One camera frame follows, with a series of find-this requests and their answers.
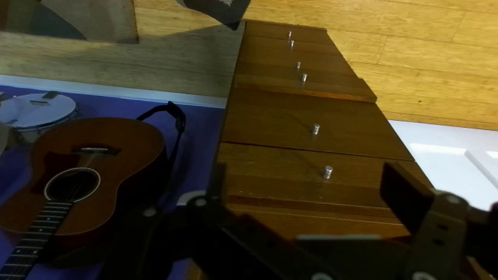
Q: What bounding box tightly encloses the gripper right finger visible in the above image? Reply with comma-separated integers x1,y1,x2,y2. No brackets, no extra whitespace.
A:
379,161,498,280

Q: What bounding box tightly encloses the brown wooden cupboard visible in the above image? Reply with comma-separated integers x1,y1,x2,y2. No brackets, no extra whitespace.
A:
186,19,435,280

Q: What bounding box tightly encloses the wooden drawer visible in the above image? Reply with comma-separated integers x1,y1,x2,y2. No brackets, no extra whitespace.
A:
215,142,434,208
221,86,414,161
239,37,343,59
243,19,332,42
236,54,358,78
233,71,378,103

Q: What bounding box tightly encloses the dark grey cloth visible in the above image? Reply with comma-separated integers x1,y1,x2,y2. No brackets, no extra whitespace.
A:
176,0,252,31

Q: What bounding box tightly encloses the white glossy panel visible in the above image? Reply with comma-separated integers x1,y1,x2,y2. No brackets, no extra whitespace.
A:
388,119,498,212

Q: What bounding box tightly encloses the purple rug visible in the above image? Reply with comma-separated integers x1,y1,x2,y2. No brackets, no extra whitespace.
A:
0,85,227,280

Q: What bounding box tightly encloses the black strap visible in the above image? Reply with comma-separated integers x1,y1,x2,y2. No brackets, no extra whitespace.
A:
136,101,187,173

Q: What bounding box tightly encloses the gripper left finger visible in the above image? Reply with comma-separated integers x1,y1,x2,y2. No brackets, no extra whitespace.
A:
115,163,312,280

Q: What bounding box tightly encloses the brown acoustic guitar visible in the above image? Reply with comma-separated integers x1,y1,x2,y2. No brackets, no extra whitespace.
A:
0,117,168,280

